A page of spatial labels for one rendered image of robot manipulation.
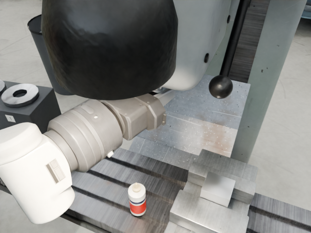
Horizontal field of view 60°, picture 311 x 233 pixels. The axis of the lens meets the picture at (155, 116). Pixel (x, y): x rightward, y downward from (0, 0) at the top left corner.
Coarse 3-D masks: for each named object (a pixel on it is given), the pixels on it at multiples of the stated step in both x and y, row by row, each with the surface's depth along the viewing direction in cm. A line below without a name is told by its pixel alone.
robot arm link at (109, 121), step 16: (144, 96) 43; (80, 112) 37; (96, 112) 37; (112, 112) 40; (128, 112) 40; (144, 112) 41; (160, 112) 42; (96, 128) 36; (112, 128) 38; (128, 128) 40; (144, 128) 43; (112, 144) 38
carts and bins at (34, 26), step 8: (40, 16) 234; (32, 24) 228; (40, 24) 237; (32, 32) 211; (40, 32) 236; (40, 40) 213; (40, 48) 220; (40, 56) 233; (48, 56) 223; (48, 64) 230; (48, 72) 239; (56, 88) 249
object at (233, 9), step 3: (231, 0) 43; (234, 0) 42; (237, 0) 42; (231, 3) 43; (234, 3) 43; (237, 3) 43; (249, 3) 44; (231, 6) 43; (234, 6) 43; (237, 6) 43; (249, 6) 45; (231, 9) 43; (234, 9) 43; (231, 12) 44; (234, 12) 44; (231, 15) 44; (234, 15) 44; (231, 18) 45; (234, 18) 45
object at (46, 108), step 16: (0, 80) 74; (0, 96) 71; (16, 96) 71; (32, 96) 69; (48, 96) 72; (0, 112) 67; (16, 112) 66; (32, 112) 67; (48, 112) 73; (0, 128) 72
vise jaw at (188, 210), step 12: (180, 192) 58; (180, 204) 56; (192, 204) 56; (204, 204) 56; (216, 204) 56; (180, 216) 54; (192, 216) 54; (204, 216) 54; (216, 216) 54; (228, 216) 54; (240, 216) 54; (192, 228) 55; (204, 228) 53; (216, 228) 52; (228, 228) 52; (240, 228) 52
